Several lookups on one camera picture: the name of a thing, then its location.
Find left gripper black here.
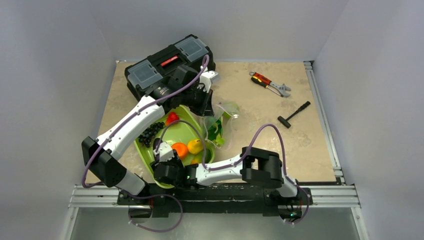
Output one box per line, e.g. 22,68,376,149
180,84,214,117

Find clear zip top bag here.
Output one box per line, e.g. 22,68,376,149
197,101,240,150

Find toy bok choy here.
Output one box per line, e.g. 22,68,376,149
207,119,225,147

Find toy green apple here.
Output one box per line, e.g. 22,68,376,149
221,102,240,118

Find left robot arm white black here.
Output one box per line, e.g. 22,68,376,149
81,65,219,205

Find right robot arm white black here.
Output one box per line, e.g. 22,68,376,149
150,147,301,204

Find toy orange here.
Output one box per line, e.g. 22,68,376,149
171,142,189,160

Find toy mango orange green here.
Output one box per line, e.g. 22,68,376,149
190,155,203,165

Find green plastic tray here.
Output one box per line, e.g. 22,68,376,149
134,106,216,189

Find toy yellow lemon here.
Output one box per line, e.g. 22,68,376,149
187,138,204,155

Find toy red pepper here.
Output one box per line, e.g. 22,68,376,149
165,112,180,127

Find toy black grapes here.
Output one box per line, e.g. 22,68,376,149
138,122,165,148

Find black hammer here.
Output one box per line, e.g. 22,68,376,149
277,101,311,129

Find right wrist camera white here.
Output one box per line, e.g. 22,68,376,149
153,142,175,162

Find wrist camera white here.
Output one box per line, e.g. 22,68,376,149
197,67,221,93
153,142,175,162

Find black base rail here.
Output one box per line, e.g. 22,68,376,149
117,183,314,220

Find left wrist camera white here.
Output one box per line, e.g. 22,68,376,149
197,67,221,93

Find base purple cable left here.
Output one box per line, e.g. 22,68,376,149
119,190,184,233

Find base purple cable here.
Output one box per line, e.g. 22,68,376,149
283,185,314,226
119,190,184,233

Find black toolbox red handle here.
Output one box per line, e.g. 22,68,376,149
124,34,216,101

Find aluminium table frame rail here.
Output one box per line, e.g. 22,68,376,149
68,185,119,208

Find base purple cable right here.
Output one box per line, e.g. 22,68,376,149
283,185,314,226

